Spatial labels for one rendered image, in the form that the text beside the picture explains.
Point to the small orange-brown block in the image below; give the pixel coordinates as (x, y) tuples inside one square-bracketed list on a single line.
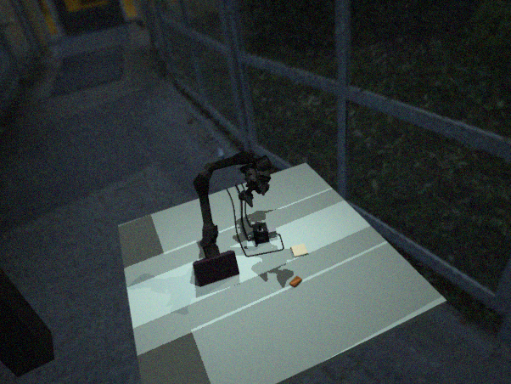
[(295, 281)]

